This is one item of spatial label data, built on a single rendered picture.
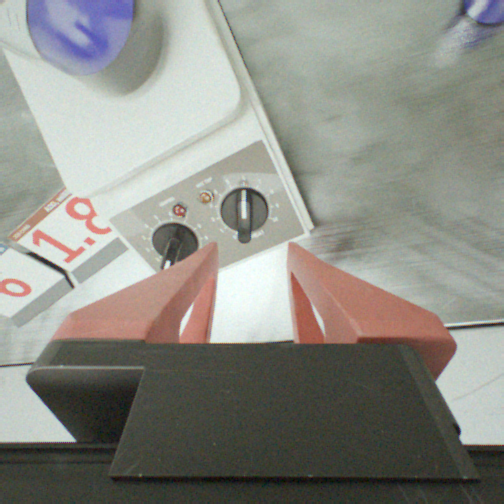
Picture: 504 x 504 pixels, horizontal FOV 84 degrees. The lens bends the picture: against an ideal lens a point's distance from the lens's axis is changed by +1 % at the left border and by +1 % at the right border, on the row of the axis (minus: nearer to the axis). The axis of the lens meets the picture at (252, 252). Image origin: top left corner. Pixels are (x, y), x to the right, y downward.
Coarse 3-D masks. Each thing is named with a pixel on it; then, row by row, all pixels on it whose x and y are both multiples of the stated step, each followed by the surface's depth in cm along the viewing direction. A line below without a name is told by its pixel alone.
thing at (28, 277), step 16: (0, 256) 25; (16, 256) 26; (0, 272) 27; (16, 272) 27; (32, 272) 27; (48, 272) 28; (0, 288) 28; (16, 288) 28; (32, 288) 29; (0, 304) 29; (16, 304) 30
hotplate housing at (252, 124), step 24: (216, 0) 16; (216, 24) 16; (240, 72) 16; (240, 120) 16; (264, 120) 16; (192, 144) 17; (216, 144) 17; (240, 144) 16; (168, 168) 17; (192, 168) 17; (288, 168) 18; (120, 192) 18; (144, 192) 18; (288, 192) 18; (144, 264) 22
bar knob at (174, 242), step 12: (168, 228) 19; (180, 228) 19; (156, 240) 20; (168, 240) 18; (180, 240) 18; (192, 240) 20; (168, 252) 19; (180, 252) 20; (192, 252) 20; (168, 264) 19
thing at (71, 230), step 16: (64, 208) 24; (80, 208) 24; (48, 224) 24; (64, 224) 24; (80, 224) 25; (96, 224) 25; (32, 240) 25; (48, 240) 25; (64, 240) 26; (80, 240) 26; (96, 240) 26; (48, 256) 26; (64, 256) 27; (80, 256) 27
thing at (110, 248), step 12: (108, 240) 26; (120, 240) 26; (36, 252) 26; (96, 252) 27; (108, 252) 27; (120, 252) 26; (60, 264) 27; (72, 264) 27; (84, 264) 28; (96, 264) 27; (84, 276) 28
